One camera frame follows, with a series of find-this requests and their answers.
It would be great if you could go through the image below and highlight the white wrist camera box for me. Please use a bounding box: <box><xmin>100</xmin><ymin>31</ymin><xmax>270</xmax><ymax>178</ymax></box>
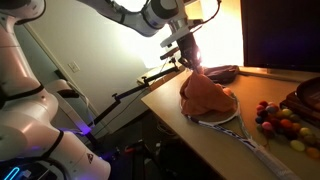
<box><xmin>159</xmin><ymin>30</ymin><xmax>188</xmax><ymax>49</ymax></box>

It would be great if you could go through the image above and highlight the black stereo camera bar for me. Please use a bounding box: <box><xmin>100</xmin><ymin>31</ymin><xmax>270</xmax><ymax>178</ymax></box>
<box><xmin>159</xmin><ymin>47</ymin><xmax>181</xmax><ymax>61</ymax></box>

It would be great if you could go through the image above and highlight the white blue tennis racket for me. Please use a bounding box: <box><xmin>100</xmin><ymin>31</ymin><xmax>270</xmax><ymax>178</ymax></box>
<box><xmin>179</xmin><ymin>91</ymin><xmax>301</xmax><ymax>180</ymax></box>

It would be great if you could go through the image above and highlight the orange terry towel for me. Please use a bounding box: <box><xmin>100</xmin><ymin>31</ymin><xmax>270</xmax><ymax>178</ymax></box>
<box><xmin>179</xmin><ymin>70</ymin><xmax>238</xmax><ymax>117</ymax></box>

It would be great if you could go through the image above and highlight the white wall outlet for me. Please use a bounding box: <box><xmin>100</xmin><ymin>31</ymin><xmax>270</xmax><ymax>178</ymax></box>
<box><xmin>67</xmin><ymin>61</ymin><xmax>81</xmax><ymax>74</ymax></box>

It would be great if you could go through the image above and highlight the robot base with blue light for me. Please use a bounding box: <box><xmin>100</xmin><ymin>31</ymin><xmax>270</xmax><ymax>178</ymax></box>
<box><xmin>0</xmin><ymin>159</ymin><xmax>68</xmax><ymax>180</ymax></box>

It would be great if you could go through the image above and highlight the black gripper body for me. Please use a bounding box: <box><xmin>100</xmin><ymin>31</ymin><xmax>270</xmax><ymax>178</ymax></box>
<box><xmin>176</xmin><ymin>32</ymin><xmax>203</xmax><ymax>66</ymax></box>

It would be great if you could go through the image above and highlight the light wooden side board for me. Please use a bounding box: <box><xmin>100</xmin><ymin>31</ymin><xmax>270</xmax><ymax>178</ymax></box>
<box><xmin>136</xmin><ymin>61</ymin><xmax>188</xmax><ymax>92</ymax></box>

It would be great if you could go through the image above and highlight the black articulated camera mount arm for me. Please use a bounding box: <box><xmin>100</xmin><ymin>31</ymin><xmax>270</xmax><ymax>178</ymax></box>
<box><xmin>88</xmin><ymin>57</ymin><xmax>181</xmax><ymax>128</ymax></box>

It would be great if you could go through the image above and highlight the white stand post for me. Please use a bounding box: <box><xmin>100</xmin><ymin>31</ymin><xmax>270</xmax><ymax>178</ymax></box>
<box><xmin>53</xmin><ymin>78</ymin><xmax>98</xmax><ymax>135</ymax></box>

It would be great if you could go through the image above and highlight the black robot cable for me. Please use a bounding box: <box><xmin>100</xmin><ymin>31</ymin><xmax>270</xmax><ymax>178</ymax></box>
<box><xmin>191</xmin><ymin>0</ymin><xmax>223</xmax><ymax>26</ymax></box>

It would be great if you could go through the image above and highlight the black computer monitor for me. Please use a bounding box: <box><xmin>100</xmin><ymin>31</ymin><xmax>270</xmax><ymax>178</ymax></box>
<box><xmin>239</xmin><ymin>0</ymin><xmax>320</xmax><ymax>73</ymax></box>

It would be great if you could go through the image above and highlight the colourful felt ball garland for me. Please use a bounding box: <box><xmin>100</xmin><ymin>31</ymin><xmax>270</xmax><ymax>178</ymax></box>
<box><xmin>254</xmin><ymin>99</ymin><xmax>320</xmax><ymax>160</ymax></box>

